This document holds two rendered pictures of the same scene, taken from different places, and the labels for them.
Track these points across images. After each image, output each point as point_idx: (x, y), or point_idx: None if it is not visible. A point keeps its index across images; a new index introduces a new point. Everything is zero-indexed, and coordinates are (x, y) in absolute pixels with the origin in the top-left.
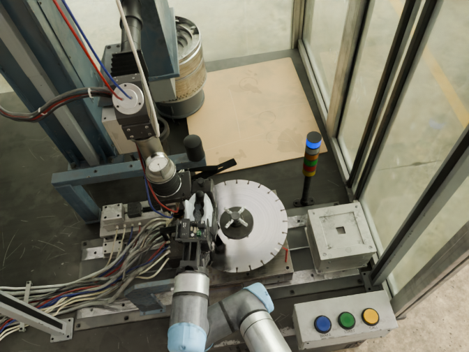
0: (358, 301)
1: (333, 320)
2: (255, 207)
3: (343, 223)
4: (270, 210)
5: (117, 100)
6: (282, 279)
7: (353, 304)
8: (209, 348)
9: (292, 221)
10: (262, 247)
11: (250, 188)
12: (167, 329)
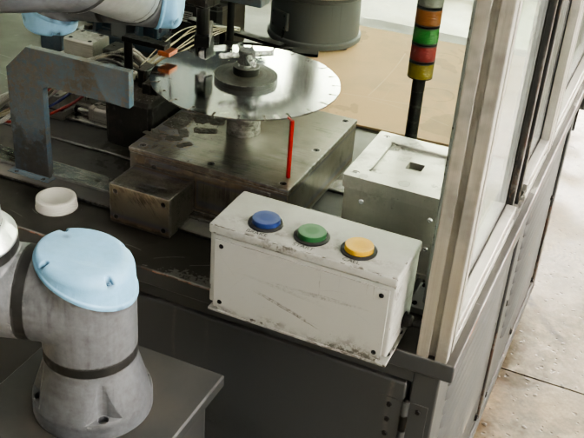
0: (357, 230)
1: (289, 228)
2: (291, 79)
3: (428, 162)
4: (312, 89)
5: None
6: None
7: (344, 229)
8: (48, 29)
9: None
10: (255, 107)
11: (307, 65)
12: (30, 200)
